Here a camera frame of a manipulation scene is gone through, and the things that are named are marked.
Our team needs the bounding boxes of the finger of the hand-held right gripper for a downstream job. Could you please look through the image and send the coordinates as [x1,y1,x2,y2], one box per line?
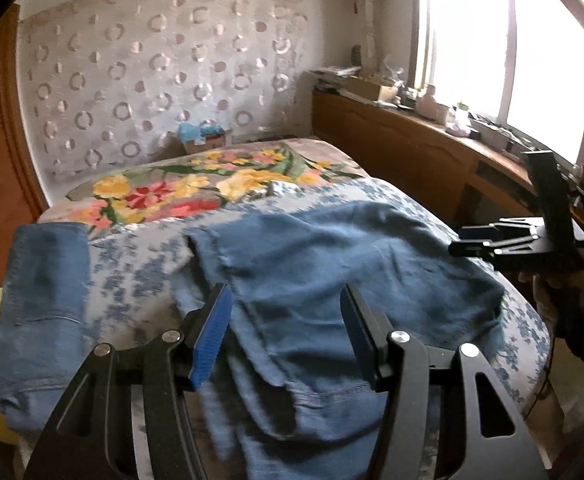
[458,225,504,242]
[448,241,497,261]

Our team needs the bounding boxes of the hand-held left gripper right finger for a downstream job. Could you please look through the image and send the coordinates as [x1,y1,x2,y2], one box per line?
[339,284,548,480]

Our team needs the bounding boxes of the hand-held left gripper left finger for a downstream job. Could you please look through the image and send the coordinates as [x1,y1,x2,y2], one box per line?
[24,282,233,480]

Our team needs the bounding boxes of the blue denim pants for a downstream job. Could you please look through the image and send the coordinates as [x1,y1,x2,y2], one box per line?
[0,202,508,480]

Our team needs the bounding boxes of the person's right hand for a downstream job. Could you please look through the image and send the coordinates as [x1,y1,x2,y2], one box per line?
[532,264,584,333]

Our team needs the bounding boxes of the bed with floral sheet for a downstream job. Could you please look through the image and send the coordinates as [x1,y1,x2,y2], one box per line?
[2,177,555,480]

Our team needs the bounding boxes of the wooden windowsill shelf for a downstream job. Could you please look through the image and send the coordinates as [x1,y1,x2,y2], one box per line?
[312,87,584,281]

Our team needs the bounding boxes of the green lidded jar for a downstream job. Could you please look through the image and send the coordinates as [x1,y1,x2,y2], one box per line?
[452,101,472,131]

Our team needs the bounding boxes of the white bottle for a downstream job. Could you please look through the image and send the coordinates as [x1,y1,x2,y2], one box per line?
[417,85,448,121]

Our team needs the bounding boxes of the pink floral blanket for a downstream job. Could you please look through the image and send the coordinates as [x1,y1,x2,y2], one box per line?
[36,137,373,241]

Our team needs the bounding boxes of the open cardboard box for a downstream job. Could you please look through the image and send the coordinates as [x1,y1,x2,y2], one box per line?
[344,77,400,103]

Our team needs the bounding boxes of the small brown box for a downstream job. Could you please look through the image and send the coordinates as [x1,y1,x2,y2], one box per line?
[182,131,230,156]

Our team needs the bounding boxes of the window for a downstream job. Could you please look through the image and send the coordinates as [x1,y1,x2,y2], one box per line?
[409,0,584,171]

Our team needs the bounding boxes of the light blue cloth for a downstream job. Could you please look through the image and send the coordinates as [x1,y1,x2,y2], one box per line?
[178,121,223,143]

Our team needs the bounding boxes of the stack of papers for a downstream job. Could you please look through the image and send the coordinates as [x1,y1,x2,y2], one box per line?
[307,66,363,86]

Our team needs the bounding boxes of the white lace window curtain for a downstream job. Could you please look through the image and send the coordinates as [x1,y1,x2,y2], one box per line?
[342,0,413,71]

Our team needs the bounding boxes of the lace cloth with circles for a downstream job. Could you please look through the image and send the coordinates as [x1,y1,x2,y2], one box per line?
[19,0,323,186]

